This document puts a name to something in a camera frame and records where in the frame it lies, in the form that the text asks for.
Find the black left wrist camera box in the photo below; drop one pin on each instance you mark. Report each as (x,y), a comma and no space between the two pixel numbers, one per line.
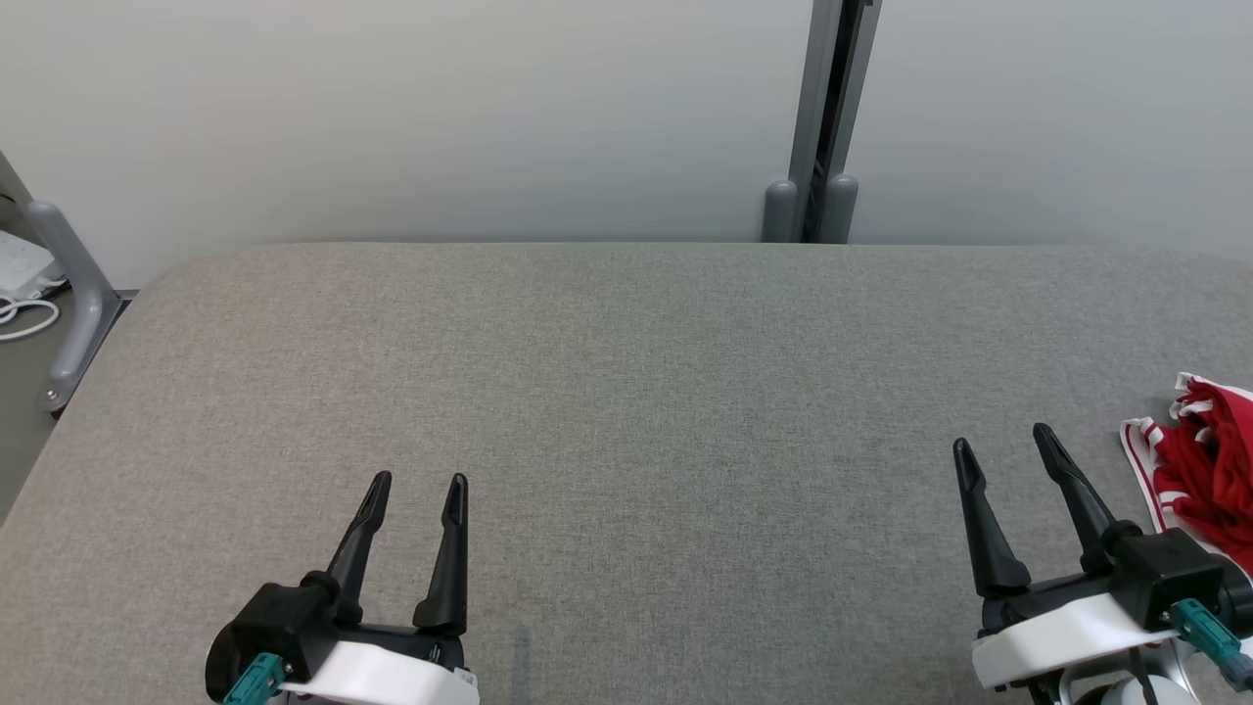
(279,617)

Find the red white basketball jersey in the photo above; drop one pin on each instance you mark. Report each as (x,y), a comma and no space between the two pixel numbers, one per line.
(1140,470)

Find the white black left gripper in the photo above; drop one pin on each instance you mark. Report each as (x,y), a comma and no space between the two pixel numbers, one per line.
(392,676)

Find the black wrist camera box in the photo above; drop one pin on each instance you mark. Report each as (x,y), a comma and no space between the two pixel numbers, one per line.
(1165,578)
(279,617)

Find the white power strip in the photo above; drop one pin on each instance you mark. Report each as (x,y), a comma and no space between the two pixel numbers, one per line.
(22,264)

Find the grey partition post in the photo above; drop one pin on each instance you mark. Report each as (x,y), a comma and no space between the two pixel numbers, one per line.
(822,117)

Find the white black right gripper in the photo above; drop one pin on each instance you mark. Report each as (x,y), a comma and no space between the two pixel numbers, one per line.
(1057,636)

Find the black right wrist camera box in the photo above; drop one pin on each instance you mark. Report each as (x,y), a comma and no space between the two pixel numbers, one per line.
(1165,578)

